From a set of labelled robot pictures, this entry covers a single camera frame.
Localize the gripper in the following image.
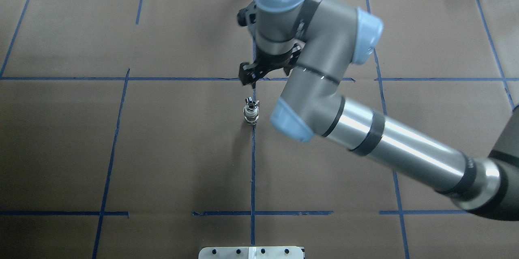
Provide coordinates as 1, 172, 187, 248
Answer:
239, 43, 302, 89

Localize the white PPR valve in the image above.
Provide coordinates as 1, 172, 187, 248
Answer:
243, 106, 259, 126

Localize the chrome tee pipe fitting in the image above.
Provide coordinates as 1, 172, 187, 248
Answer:
244, 97, 260, 112

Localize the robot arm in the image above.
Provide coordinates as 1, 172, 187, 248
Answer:
236, 0, 518, 221

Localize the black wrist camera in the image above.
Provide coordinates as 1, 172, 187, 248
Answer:
236, 1, 256, 28

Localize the white mounting post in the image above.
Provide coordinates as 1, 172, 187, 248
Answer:
198, 246, 306, 259

